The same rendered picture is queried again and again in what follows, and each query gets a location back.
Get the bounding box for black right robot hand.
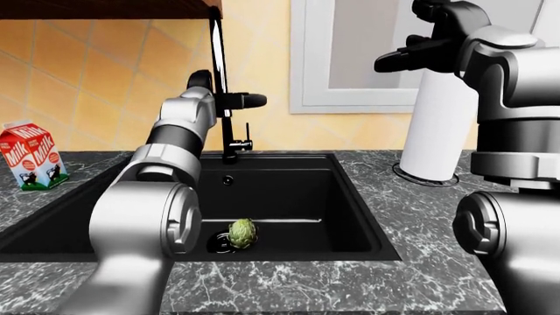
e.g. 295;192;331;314
374;0;493;80

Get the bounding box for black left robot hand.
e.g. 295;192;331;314
186;68;269;119

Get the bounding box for black sink faucet spout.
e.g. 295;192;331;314
208;5;254;165

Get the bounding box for black kitchen sink basin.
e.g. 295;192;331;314
0;152;403;263

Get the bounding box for round sink drain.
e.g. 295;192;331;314
206;230;242;255

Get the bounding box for white paper towel roll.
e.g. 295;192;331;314
399;68;480;183

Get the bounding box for green artichoke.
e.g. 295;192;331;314
227;218;258;249

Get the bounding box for round paper towel holder base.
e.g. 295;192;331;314
391;162;460;188

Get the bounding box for red white milk carton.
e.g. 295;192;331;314
0;119;71;192

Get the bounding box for white window frame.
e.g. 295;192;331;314
289;0;560;116

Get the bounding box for dark wooden wall cabinet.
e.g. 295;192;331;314
0;0;224;21

